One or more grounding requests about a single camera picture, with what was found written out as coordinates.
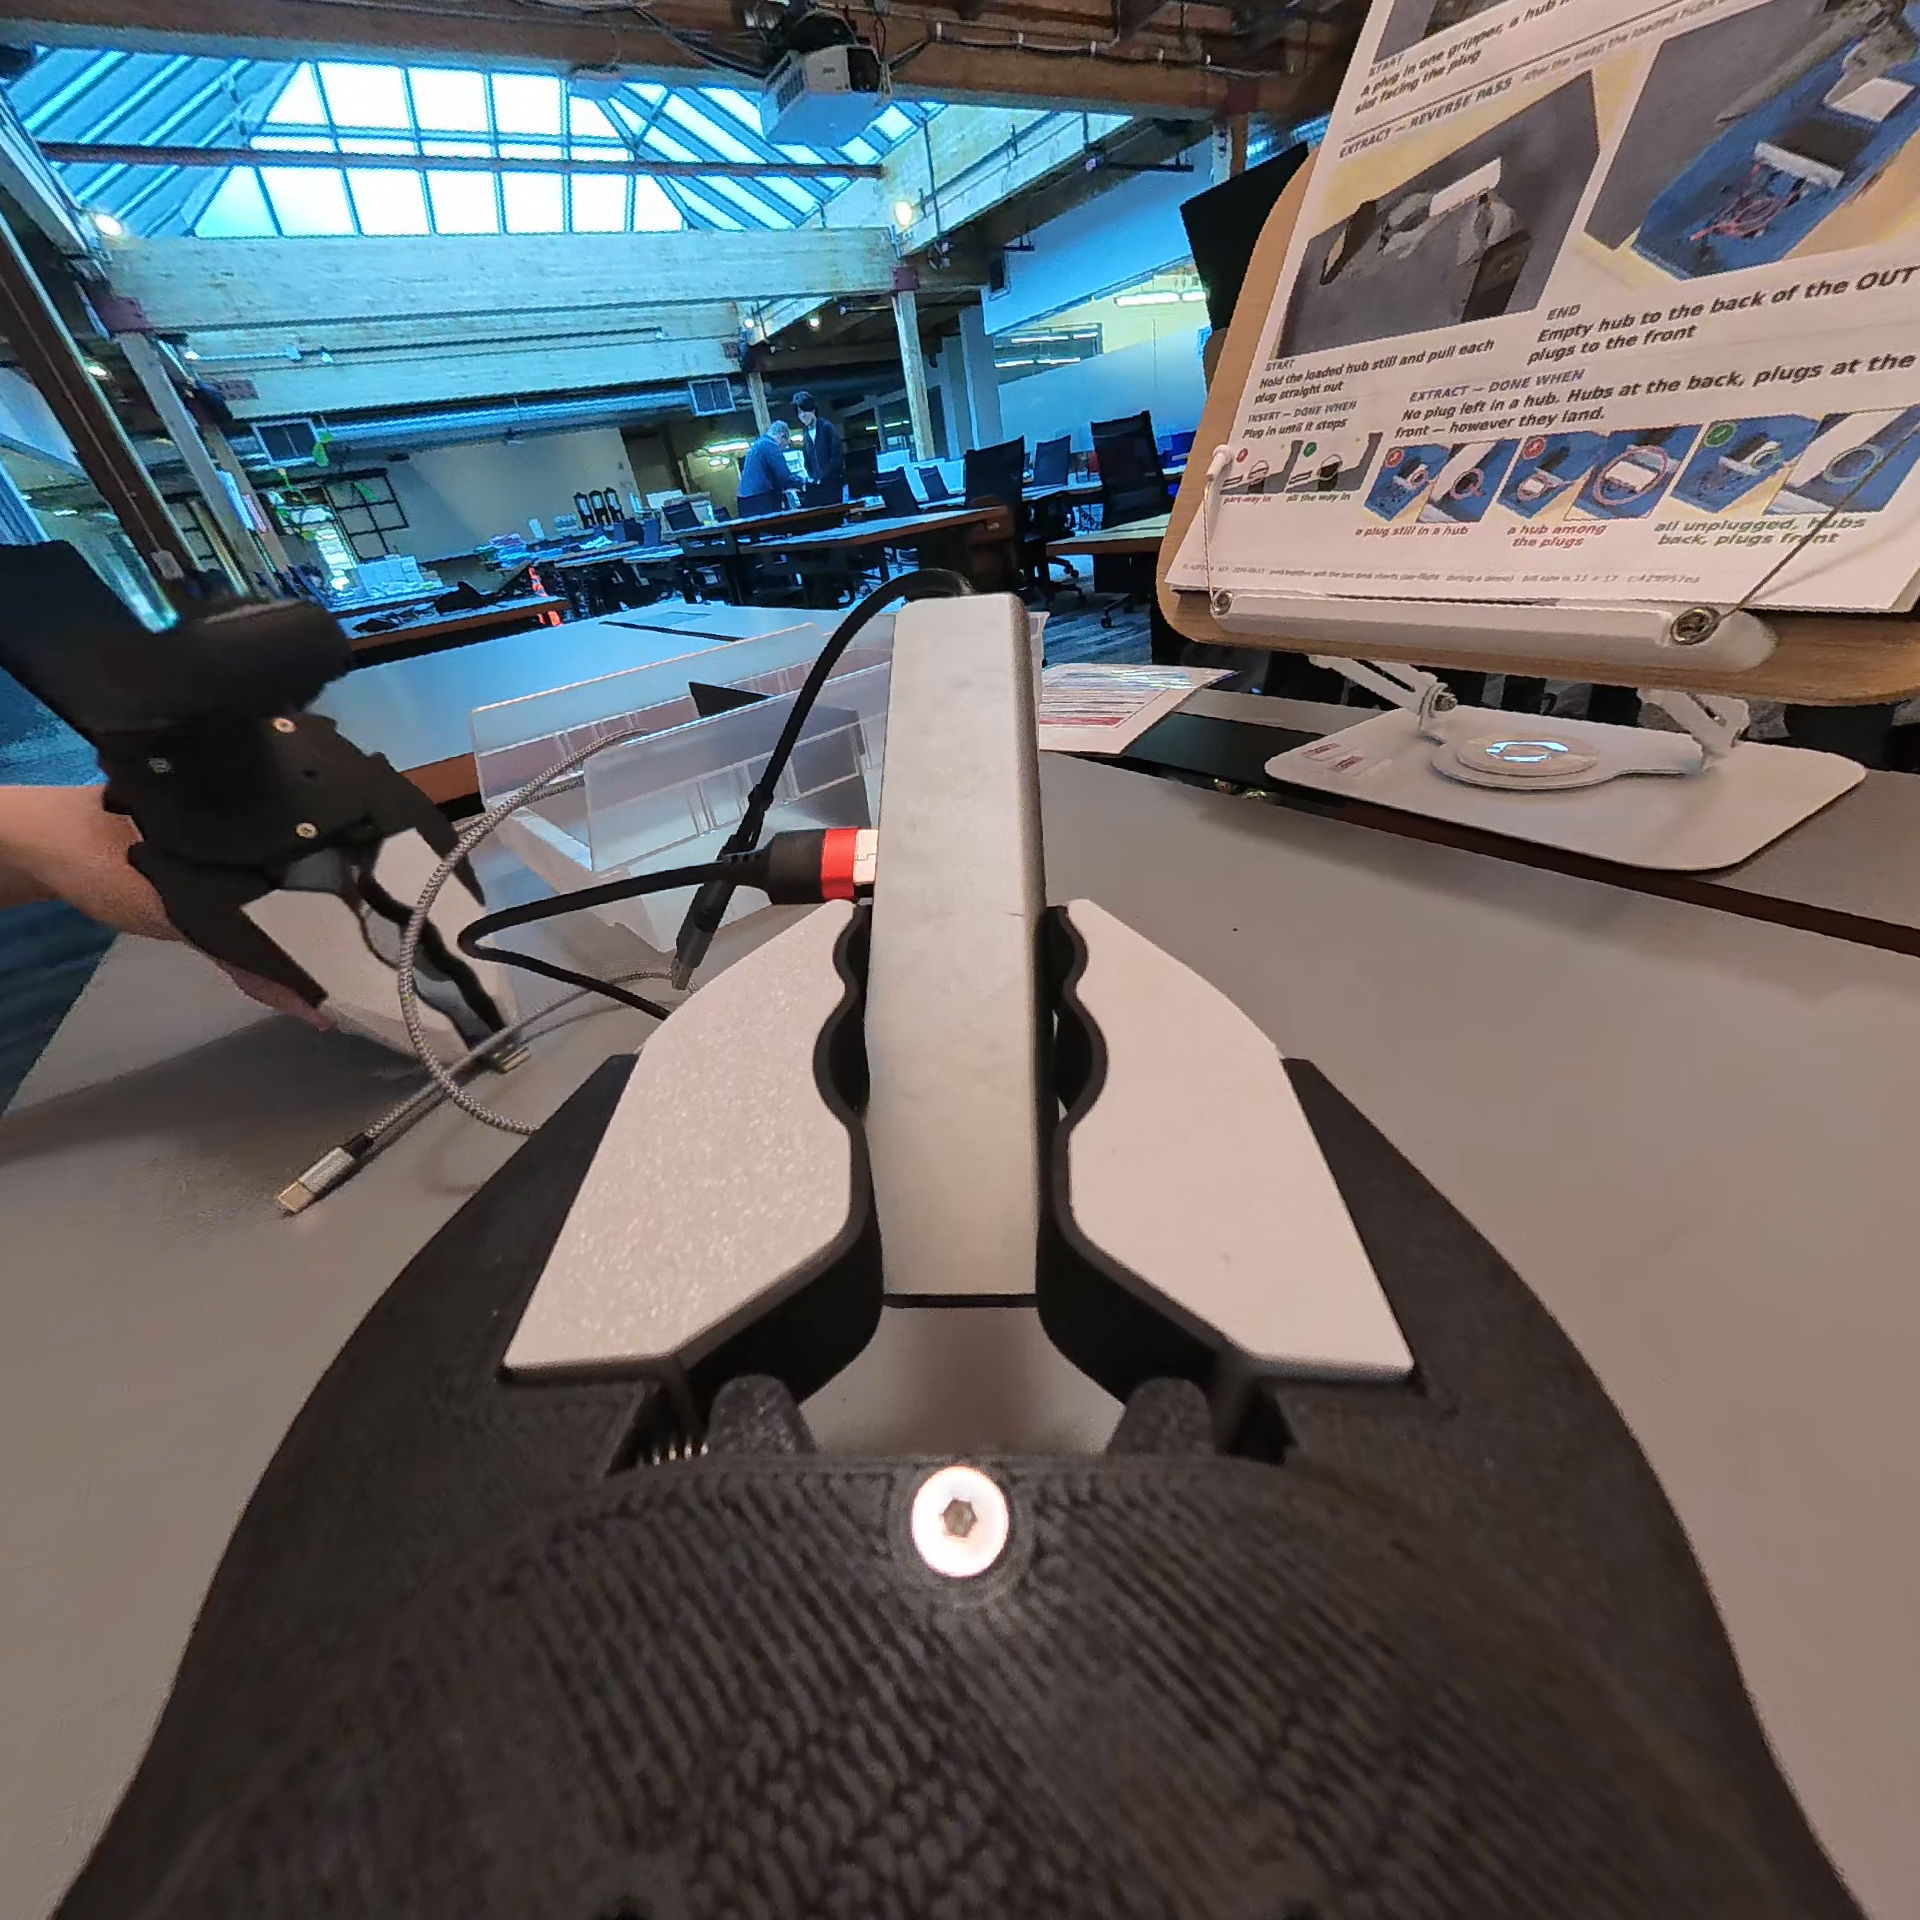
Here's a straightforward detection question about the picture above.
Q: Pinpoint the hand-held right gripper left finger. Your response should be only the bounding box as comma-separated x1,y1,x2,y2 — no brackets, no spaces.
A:
503,902,879,1391

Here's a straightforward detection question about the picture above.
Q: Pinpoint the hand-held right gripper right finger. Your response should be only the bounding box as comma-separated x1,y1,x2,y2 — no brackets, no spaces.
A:
1038,896,1414,1391

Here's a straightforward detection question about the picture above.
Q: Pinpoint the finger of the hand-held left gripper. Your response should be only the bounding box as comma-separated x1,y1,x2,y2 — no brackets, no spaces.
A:
127,840,335,1010
351,848,518,1058

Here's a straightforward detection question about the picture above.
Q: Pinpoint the grey braided usb cable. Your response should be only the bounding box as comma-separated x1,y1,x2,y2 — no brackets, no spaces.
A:
273,731,640,1217

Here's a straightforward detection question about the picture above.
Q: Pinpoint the clear plastic bin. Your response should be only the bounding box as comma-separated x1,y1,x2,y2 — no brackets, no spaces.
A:
468,623,903,954

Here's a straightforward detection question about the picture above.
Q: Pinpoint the black red-banded usb cable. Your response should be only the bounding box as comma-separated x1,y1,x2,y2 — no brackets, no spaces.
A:
454,823,879,1024

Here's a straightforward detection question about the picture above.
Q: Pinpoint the grey usb hub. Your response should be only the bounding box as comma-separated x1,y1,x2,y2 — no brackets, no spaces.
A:
863,593,1046,1305

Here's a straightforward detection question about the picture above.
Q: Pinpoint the person's left forearm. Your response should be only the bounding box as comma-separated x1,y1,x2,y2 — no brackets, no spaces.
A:
0,784,91,916

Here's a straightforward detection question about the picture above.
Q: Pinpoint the person's left hand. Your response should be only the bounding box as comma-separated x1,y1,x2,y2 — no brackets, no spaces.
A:
59,780,347,1039

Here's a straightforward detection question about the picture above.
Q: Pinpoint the white sheet red label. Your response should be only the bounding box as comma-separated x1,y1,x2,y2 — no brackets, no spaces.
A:
1038,664,1239,758

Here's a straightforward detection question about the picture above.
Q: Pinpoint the long wooden table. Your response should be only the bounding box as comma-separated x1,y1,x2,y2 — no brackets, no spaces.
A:
681,504,1015,602

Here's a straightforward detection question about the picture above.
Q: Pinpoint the skylight window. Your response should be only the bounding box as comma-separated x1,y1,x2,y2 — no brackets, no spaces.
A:
0,47,963,243

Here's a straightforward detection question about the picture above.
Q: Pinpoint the group of black office chairs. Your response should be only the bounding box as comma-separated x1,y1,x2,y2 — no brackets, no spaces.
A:
870,412,1201,618

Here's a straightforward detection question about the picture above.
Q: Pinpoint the instruction sheet on wooden stand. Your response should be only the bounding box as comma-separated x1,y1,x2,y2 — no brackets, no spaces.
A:
1151,182,1920,874

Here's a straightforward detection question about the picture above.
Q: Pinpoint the white ceiling projector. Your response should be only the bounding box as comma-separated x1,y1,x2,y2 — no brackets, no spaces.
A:
760,41,886,145

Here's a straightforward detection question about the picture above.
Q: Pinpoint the black monitor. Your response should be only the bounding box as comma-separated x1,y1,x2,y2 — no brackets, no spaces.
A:
1180,182,1291,332

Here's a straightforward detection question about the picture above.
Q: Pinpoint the printed instruction sheet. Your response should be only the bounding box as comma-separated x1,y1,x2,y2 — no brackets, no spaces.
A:
1160,0,1920,618

